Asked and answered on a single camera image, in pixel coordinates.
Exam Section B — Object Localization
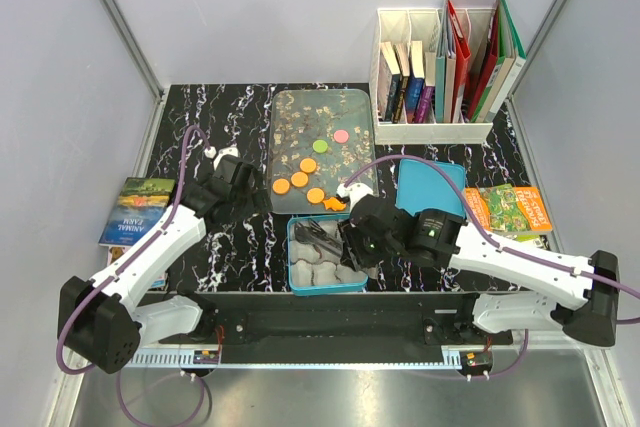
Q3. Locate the green round cookie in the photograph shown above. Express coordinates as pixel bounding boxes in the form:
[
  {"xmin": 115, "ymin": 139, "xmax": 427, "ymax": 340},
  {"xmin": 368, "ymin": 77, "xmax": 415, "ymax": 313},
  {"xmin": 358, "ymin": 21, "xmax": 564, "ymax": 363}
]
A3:
[{"xmin": 312, "ymin": 139, "xmax": 328, "ymax": 153}]

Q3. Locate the pink round cookie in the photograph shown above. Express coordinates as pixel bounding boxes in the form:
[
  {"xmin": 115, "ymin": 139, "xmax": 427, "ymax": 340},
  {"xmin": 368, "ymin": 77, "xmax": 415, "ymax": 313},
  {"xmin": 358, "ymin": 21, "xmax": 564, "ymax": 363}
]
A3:
[{"xmin": 333, "ymin": 129, "xmax": 349, "ymax": 144}]

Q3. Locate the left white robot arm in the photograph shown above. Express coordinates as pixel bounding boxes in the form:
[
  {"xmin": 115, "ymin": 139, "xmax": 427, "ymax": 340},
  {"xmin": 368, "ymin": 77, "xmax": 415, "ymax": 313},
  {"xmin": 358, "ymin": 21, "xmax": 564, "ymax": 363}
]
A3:
[{"xmin": 56, "ymin": 153, "xmax": 271, "ymax": 375}]

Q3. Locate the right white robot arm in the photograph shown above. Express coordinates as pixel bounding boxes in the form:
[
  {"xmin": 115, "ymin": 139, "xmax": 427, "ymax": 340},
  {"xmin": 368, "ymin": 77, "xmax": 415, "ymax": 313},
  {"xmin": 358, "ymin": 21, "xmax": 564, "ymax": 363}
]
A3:
[{"xmin": 293, "ymin": 195, "xmax": 619, "ymax": 347}]

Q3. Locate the teal cookie tin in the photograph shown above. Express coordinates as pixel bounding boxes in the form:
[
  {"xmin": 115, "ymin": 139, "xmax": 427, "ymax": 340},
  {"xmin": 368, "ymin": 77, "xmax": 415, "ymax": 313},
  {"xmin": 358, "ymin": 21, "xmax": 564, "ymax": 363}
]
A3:
[{"xmin": 287, "ymin": 215, "xmax": 368, "ymax": 297}]

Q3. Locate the orange round cookie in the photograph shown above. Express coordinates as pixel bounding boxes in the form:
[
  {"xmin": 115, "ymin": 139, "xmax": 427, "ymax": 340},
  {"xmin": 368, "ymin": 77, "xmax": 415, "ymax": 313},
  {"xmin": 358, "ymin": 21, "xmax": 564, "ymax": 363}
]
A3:
[
  {"xmin": 290, "ymin": 171, "xmax": 309, "ymax": 188},
  {"xmin": 299, "ymin": 158, "xmax": 317, "ymax": 174},
  {"xmin": 306, "ymin": 187, "xmax": 325, "ymax": 205},
  {"xmin": 272, "ymin": 178, "xmax": 291, "ymax": 195}
]

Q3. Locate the orange fish cookie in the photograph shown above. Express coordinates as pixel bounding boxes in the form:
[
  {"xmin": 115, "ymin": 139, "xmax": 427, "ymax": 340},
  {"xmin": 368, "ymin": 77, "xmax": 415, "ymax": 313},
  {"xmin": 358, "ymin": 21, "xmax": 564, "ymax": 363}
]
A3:
[{"xmin": 322, "ymin": 197, "xmax": 347, "ymax": 212}]

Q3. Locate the teal tin lid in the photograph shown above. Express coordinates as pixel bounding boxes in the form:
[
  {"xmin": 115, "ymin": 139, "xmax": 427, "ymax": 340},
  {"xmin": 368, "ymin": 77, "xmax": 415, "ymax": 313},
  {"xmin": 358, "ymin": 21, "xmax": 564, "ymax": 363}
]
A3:
[{"xmin": 395, "ymin": 159, "xmax": 466, "ymax": 218}]

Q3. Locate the floral glass tray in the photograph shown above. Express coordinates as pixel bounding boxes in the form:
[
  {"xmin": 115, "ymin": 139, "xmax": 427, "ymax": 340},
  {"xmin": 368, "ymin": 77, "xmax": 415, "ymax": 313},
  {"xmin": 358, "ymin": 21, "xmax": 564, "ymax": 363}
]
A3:
[{"xmin": 267, "ymin": 89, "xmax": 375, "ymax": 215}]

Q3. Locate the purple paperback book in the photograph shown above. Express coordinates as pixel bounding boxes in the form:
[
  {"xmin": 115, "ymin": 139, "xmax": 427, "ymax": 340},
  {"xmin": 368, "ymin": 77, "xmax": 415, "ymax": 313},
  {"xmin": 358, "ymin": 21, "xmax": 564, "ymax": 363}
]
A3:
[{"xmin": 413, "ymin": 52, "xmax": 436, "ymax": 124}]

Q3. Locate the orange treehouse book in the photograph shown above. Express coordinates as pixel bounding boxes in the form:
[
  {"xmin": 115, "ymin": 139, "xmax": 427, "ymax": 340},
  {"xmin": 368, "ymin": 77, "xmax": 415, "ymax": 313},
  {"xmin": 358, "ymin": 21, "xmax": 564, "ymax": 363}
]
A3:
[{"xmin": 464, "ymin": 184, "xmax": 553, "ymax": 236}]

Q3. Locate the book under Animal Farm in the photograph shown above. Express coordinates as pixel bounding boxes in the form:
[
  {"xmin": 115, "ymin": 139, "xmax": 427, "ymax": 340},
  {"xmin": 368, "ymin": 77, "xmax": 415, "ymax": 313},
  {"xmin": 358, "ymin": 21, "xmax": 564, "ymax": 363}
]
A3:
[{"xmin": 105, "ymin": 244, "xmax": 169, "ymax": 291}]

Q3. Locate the blue paperback book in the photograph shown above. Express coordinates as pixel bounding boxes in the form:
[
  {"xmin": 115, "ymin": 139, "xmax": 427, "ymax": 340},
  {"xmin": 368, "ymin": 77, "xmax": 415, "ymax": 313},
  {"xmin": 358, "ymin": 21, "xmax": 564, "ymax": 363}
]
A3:
[{"xmin": 405, "ymin": 40, "xmax": 425, "ymax": 123}]

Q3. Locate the white book organizer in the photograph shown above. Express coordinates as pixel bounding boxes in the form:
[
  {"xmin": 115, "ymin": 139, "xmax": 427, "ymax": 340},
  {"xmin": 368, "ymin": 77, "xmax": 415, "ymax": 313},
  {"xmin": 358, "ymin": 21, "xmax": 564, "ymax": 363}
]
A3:
[{"xmin": 369, "ymin": 8, "xmax": 493, "ymax": 145}]

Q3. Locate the teal folder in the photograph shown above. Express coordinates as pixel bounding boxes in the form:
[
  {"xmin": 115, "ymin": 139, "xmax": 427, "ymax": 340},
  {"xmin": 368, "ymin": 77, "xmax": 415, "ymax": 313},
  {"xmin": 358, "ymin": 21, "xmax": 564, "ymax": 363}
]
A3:
[{"xmin": 434, "ymin": 7, "xmax": 447, "ymax": 123}]

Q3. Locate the red folder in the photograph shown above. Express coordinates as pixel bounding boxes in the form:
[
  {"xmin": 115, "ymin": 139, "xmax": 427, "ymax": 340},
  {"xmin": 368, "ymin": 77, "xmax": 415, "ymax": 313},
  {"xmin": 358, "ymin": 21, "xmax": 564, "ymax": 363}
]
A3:
[{"xmin": 445, "ymin": 0, "xmax": 471, "ymax": 123}]

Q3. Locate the green folder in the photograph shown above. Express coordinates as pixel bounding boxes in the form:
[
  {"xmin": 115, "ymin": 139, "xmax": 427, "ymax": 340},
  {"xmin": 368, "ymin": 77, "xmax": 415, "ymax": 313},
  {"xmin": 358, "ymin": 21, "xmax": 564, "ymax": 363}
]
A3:
[{"xmin": 467, "ymin": 0, "xmax": 527, "ymax": 123}]

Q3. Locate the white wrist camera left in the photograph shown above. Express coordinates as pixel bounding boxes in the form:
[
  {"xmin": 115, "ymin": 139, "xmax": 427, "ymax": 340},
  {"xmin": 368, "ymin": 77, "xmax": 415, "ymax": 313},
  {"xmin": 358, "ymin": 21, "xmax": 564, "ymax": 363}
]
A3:
[{"xmin": 204, "ymin": 146, "xmax": 239, "ymax": 168}]

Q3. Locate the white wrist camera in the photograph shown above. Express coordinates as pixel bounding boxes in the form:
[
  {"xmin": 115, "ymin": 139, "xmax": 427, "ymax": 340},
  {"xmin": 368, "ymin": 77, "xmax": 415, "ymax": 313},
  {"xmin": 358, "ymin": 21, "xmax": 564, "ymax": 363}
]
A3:
[
  {"xmin": 336, "ymin": 182, "xmax": 373, "ymax": 208},
  {"xmin": 204, "ymin": 146, "xmax": 239, "ymax": 168}
]

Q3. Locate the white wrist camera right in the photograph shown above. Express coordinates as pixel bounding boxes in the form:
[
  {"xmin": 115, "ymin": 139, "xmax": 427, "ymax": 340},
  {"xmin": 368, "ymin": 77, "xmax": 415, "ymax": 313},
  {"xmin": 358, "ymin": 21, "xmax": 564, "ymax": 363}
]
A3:
[{"xmin": 336, "ymin": 182, "xmax": 373, "ymax": 208}]

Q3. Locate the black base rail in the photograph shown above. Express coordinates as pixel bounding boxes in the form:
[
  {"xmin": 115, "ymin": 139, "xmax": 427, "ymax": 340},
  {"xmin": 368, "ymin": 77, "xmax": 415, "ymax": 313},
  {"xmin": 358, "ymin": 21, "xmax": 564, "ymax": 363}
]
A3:
[{"xmin": 134, "ymin": 290, "xmax": 516, "ymax": 366}]

